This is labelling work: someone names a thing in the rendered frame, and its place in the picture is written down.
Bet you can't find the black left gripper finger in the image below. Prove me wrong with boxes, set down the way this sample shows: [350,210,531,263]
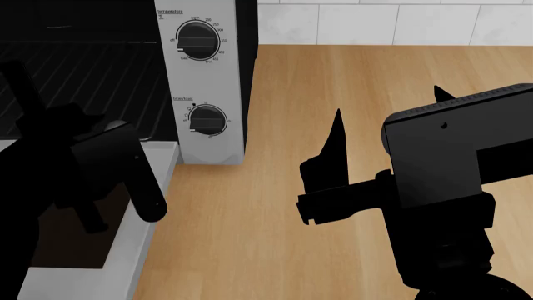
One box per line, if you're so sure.
[16,102,87,134]
[68,112,106,142]

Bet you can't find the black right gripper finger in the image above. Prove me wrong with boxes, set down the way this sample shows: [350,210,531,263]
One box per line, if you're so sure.
[433,84,456,104]
[299,107,349,195]

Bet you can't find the black wire oven rack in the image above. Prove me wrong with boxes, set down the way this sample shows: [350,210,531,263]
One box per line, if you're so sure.
[0,40,178,143]

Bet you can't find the silver glass oven door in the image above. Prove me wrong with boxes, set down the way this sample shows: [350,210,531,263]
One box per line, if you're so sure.
[0,139,181,300]

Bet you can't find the silver toaster oven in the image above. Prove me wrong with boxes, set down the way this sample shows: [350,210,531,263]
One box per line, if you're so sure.
[0,0,260,166]

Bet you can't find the black timer knob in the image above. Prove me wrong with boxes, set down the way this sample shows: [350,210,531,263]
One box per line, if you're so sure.
[187,104,228,137]

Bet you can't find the black temperature knob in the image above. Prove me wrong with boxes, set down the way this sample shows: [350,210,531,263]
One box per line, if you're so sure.
[175,20,222,61]

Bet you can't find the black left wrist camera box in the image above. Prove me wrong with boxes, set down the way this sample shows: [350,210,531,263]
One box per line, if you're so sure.
[69,120,168,223]

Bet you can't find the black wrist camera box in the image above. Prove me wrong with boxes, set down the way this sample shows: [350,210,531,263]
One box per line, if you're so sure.
[69,120,168,223]
[381,82,533,210]

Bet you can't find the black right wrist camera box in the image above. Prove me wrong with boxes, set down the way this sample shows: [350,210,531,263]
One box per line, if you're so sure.
[381,82,533,210]

